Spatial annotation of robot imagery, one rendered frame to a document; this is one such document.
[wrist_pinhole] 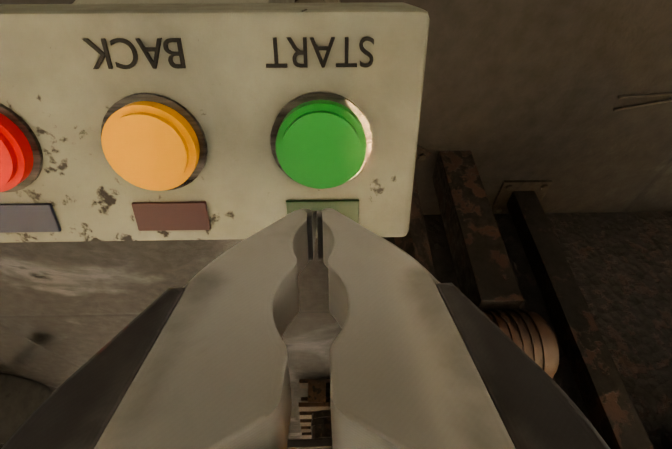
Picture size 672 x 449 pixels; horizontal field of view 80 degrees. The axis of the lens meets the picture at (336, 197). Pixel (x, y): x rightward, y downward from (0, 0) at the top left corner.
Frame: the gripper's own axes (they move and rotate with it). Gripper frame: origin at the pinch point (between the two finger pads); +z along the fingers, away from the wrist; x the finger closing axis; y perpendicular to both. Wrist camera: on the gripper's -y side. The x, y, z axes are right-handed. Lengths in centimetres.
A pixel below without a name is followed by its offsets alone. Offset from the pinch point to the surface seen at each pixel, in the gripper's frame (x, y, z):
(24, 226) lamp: -14.7, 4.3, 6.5
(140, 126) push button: -7.4, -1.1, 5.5
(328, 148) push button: 0.4, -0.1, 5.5
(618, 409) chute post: 53, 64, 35
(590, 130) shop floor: 63, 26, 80
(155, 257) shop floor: -57, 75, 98
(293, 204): -1.3, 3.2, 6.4
